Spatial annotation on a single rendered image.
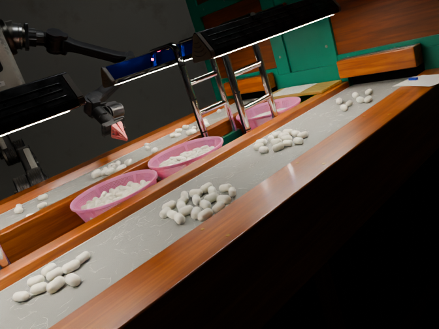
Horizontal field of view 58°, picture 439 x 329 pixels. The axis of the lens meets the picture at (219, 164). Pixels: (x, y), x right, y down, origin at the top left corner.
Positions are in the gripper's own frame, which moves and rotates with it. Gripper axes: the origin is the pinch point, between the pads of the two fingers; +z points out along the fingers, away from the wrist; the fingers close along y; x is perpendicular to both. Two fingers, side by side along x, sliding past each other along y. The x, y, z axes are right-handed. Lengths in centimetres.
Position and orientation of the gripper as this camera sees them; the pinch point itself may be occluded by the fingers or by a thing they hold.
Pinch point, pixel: (125, 138)
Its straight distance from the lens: 163.5
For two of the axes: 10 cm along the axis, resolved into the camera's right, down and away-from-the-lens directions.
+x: -1.9, 6.9, 7.0
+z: 7.0, 6.0, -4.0
